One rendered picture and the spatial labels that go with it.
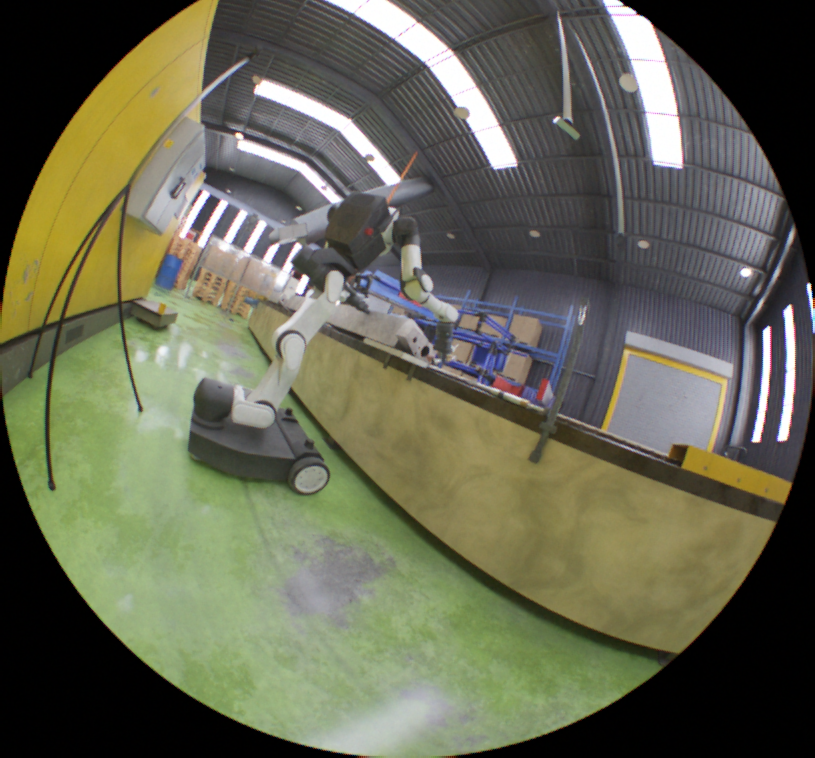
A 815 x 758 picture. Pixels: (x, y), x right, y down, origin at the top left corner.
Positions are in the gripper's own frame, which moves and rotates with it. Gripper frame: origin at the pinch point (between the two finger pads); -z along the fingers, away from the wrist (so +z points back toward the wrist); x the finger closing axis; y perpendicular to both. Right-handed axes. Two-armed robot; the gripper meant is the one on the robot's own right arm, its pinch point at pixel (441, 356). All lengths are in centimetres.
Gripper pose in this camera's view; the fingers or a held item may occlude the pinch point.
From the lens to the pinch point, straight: 135.5
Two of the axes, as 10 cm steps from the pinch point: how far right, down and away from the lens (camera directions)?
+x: -6.6, -2.4, 7.1
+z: 0.7, -9.6, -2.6
